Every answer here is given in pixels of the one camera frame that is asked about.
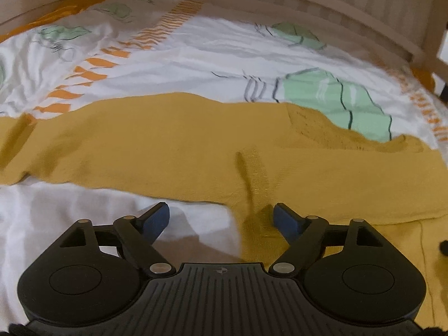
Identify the light wooden bed frame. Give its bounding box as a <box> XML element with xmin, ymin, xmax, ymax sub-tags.
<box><xmin>0</xmin><ymin>0</ymin><xmax>448</xmax><ymax>78</ymax></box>

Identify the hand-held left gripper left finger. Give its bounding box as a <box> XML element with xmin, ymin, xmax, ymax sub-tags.
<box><xmin>59</xmin><ymin>202</ymin><xmax>176</xmax><ymax>277</ymax></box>

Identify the orange bed sheet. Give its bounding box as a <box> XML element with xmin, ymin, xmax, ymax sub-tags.
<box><xmin>0</xmin><ymin>0</ymin><xmax>120</xmax><ymax>43</ymax></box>

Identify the white printed duvet cover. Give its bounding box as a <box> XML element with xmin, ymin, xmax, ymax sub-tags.
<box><xmin>0</xmin><ymin>0</ymin><xmax>448</xmax><ymax>319</ymax></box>

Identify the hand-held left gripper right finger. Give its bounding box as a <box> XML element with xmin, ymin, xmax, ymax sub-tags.
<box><xmin>268</xmin><ymin>202</ymin><xmax>386</xmax><ymax>277</ymax></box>

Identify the mustard yellow knit garment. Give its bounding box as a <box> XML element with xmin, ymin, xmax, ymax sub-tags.
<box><xmin>0</xmin><ymin>92</ymin><xmax>448</xmax><ymax>326</ymax></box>

